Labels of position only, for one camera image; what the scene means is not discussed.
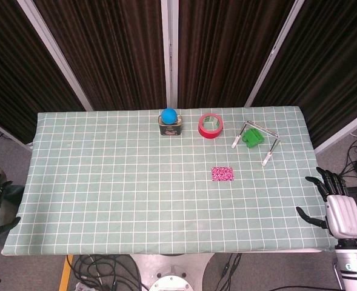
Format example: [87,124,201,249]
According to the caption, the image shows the pink patterned card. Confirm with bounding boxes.
[211,166,234,182]

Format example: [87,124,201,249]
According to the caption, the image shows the white partition post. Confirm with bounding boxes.
[161,0,179,109]
[16,0,94,112]
[313,105,357,154]
[0,114,33,151]
[244,0,305,109]

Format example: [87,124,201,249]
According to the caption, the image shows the blue ball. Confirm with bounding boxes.
[161,108,178,125]

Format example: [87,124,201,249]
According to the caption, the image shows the black cable with connector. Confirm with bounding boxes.
[220,253,258,291]

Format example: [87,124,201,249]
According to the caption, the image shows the black cable bundle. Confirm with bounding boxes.
[70,253,144,291]

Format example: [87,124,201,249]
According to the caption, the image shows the yellow floor tape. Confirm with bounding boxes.
[58,254,75,291]

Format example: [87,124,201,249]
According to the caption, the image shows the green checked tablecloth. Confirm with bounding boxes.
[1,105,338,257]

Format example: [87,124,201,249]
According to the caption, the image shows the dark green tin can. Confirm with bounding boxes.
[158,114,184,137]

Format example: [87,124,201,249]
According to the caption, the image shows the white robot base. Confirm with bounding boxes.
[128,252,216,291]

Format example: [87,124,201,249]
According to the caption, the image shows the metal wire stand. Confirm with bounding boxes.
[231,120,280,167]

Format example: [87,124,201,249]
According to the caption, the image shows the dark brown curtain panel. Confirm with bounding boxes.
[0,0,87,145]
[252,0,357,148]
[32,0,167,112]
[177,0,296,109]

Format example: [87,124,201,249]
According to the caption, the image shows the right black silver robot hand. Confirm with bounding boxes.
[295,166,357,241]

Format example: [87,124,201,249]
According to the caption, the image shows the red tape roll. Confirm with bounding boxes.
[198,113,224,141]

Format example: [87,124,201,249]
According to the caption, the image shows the green toy block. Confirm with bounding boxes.
[241,127,265,149]

